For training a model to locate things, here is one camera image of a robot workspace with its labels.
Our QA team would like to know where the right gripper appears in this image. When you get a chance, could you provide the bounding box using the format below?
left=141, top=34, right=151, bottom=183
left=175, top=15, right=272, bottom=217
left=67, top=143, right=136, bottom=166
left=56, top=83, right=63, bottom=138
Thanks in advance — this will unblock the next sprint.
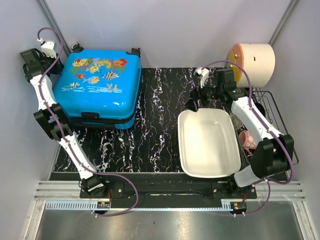
left=182, top=77, right=223, bottom=113

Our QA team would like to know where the blue fish-print suitcase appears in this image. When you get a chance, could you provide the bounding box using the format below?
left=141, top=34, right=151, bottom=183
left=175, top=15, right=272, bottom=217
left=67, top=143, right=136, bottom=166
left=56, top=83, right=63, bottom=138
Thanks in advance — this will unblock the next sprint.
left=53, top=42, right=142, bottom=130

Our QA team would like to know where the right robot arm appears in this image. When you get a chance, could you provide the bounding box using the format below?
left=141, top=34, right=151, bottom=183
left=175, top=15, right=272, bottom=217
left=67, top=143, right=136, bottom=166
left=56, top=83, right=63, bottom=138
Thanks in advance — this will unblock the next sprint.
left=178, top=67, right=294, bottom=199

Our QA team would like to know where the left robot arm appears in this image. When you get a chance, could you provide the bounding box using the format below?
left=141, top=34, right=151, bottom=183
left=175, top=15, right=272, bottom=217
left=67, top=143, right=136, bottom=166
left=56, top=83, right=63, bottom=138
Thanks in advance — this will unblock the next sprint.
left=20, top=48, right=108, bottom=198

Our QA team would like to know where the white plastic basin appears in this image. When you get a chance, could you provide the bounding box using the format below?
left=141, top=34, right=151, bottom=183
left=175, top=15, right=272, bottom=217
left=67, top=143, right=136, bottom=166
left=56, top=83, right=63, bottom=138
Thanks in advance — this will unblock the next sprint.
left=177, top=108, right=241, bottom=179

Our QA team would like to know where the pink patterned mug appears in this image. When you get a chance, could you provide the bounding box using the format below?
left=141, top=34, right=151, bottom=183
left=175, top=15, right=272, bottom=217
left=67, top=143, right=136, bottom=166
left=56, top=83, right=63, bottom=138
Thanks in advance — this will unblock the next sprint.
left=239, top=130, right=257, bottom=151

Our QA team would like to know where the black bowl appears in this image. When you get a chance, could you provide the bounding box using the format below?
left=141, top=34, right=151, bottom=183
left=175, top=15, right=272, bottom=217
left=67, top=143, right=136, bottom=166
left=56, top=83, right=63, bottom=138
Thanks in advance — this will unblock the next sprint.
left=252, top=101, right=266, bottom=117

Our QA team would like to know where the cream cylindrical drawer box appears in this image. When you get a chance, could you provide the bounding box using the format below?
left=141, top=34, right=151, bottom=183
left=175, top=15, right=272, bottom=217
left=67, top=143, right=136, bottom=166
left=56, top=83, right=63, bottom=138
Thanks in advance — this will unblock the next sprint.
left=228, top=43, right=276, bottom=88

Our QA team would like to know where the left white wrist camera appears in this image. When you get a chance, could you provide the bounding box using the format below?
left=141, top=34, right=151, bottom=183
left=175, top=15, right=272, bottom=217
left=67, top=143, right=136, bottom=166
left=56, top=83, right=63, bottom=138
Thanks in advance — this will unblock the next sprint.
left=37, top=38, right=57, bottom=59

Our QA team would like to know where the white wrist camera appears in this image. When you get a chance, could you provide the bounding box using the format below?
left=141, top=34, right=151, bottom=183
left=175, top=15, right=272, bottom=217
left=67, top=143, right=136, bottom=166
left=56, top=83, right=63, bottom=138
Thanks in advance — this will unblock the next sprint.
left=37, top=38, right=57, bottom=59
left=194, top=67, right=210, bottom=89

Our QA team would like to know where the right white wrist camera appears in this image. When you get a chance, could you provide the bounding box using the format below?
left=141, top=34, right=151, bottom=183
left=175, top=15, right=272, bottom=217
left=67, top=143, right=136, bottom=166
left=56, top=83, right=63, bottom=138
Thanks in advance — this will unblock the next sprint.
left=194, top=67, right=210, bottom=89

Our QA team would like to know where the black wire dish rack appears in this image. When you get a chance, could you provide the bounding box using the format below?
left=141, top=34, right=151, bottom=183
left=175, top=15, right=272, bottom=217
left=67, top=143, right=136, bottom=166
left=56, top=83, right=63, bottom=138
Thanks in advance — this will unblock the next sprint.
left=228, top=88, right=295, bottom=178

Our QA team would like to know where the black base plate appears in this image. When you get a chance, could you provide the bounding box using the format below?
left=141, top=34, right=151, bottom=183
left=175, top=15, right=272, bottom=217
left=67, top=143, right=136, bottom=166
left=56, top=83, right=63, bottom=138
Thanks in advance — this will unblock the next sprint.
left=80, top=178, right=257, bottom=200

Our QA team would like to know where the aluminium rail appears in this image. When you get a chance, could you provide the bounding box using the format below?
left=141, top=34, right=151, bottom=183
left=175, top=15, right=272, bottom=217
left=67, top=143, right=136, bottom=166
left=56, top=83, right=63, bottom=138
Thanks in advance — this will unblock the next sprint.
left=34, top=181, right=306, bottom=202

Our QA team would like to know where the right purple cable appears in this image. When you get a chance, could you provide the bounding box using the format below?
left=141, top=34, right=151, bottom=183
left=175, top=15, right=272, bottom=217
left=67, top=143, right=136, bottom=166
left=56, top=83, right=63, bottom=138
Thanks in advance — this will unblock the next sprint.
left=201, top=60, right=295, bottom=217

